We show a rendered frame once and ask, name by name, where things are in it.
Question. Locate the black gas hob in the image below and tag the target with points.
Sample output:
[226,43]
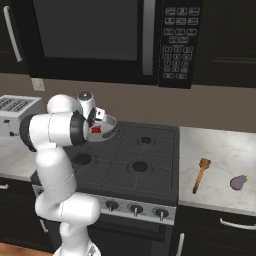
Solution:
[140,156]

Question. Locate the dark upper cupboard door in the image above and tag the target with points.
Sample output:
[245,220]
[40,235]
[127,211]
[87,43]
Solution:
[6,63]
[230,40]

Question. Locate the wooden spatula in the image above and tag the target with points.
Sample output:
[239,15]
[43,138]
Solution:
[201,174]

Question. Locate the silver pot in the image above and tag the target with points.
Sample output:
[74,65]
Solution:
[109,126]

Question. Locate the black oven door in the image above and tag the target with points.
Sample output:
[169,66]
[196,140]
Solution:
[133,238]

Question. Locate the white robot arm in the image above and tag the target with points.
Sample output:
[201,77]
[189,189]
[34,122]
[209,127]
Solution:
[53,166]

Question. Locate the dark lower cupboard front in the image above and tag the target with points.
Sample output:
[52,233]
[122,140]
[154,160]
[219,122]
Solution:
[16,213]

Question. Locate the black microwave oven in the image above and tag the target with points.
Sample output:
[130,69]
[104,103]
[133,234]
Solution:
[86,36]

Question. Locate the white wall socket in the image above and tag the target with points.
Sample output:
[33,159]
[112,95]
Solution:
[38,84]

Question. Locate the silver stove knob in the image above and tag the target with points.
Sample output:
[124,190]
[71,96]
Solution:
[112,205]
[136,210]
[161,213]

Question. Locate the white toaster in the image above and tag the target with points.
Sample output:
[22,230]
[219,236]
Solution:
[16,110]

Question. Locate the dark drawer front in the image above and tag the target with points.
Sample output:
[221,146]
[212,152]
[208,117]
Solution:
[216,236]

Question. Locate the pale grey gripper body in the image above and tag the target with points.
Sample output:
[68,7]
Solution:
[89,132]

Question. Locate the purple eggplant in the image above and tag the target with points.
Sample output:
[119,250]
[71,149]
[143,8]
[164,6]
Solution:
[238,182]

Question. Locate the red bell pepper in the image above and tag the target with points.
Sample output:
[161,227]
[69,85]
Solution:
[96,130]

